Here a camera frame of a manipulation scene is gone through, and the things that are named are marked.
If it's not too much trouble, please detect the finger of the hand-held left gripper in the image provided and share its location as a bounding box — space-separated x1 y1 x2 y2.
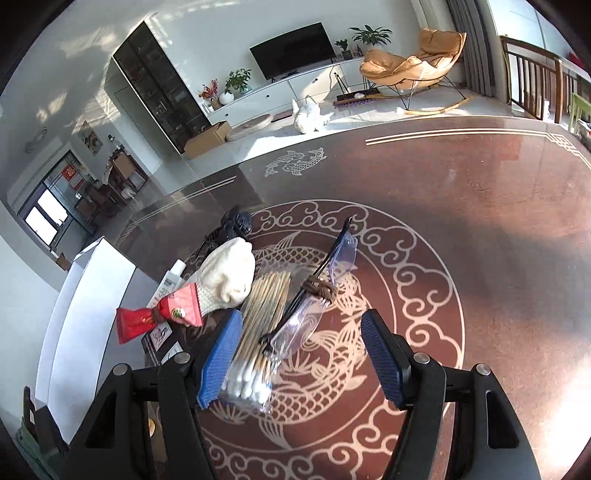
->
360 308 541 480
65 308 244 480

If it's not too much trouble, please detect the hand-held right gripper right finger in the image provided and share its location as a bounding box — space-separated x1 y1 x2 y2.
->
360 308 541 480

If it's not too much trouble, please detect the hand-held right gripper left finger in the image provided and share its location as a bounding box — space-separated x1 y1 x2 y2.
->
65 308 244 480

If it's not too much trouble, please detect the pack of cotton swabs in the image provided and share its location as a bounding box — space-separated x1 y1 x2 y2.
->
219 271 293 411

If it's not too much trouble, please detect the black cardboard box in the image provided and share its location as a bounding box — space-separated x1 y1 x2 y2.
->
141 318 197 367

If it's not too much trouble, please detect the white storage container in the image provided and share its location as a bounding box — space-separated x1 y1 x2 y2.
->
34 236 139 435

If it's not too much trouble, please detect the red snack packet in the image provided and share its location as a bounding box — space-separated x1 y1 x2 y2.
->
115 282 204 344

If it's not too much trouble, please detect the cream knitted cloth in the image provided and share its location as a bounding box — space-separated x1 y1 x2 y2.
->
185 239 256 315

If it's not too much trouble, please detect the white tube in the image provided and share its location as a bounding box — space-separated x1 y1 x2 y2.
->
148 259 188 310

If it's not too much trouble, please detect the black hair clip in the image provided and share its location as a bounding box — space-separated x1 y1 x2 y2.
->
198 205 254 259

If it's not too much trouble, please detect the wooden dining chair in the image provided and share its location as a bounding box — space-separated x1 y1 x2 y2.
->
111 154 148 190

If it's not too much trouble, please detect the round beige cat scratcher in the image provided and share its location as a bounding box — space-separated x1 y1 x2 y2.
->
225 114 273 141

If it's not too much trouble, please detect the red door poster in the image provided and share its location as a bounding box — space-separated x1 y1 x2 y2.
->
62 162 86 190

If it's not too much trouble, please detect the white cat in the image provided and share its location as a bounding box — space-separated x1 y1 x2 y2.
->
292 97 335 134

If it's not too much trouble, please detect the dark low floor tray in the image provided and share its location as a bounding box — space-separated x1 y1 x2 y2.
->
333 90 384 109

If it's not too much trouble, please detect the red flower arrangement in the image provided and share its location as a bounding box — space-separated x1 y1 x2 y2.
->
199 79 220 110

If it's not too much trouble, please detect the white television cabinet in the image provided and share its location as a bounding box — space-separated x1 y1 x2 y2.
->
203 58 370 127

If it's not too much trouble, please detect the green potted plant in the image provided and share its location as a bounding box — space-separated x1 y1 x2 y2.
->
225 68 252 95

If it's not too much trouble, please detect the dark glass display cabinet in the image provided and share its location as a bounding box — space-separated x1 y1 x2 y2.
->
113 21 211 155

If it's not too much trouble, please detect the orange lounge chair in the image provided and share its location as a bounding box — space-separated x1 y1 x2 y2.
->
359 28 467 100

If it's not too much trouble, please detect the black television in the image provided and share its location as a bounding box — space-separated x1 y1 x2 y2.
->
249 21 336 80

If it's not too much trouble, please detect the wooden slatted chair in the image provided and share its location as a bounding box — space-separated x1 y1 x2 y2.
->
501 36 564 121

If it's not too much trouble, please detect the large leafy potted plant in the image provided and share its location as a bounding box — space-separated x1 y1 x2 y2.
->
349 25 393 49

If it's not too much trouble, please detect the grey curtain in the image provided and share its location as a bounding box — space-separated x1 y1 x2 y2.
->
450 0 497 95

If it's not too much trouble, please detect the brown hair tie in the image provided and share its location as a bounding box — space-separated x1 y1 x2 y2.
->
300 274 345 303

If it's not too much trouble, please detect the framed wall picture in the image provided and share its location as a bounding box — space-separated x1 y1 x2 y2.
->
78 121 102 154

